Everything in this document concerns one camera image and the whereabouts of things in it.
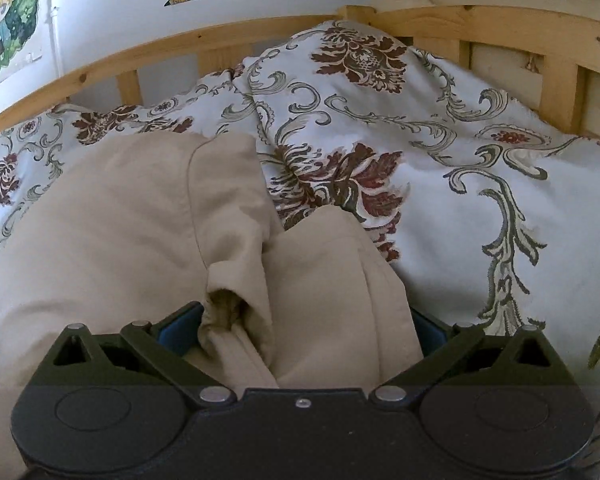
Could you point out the white wall conduit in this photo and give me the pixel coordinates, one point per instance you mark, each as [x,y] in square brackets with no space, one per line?
[55,40]

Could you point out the wooden bed frame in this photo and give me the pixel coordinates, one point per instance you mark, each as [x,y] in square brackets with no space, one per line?
[180,42]

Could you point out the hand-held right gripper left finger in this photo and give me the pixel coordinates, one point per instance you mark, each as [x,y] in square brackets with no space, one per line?
[180,332]

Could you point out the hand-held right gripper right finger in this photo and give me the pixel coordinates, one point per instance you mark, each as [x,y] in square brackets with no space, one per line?
[430,332]

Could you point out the beige hooded jacket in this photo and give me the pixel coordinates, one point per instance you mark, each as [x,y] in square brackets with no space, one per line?
[105,235]

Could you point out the white floral bedspread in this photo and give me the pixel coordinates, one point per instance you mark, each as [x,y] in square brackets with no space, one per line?
[430,160]

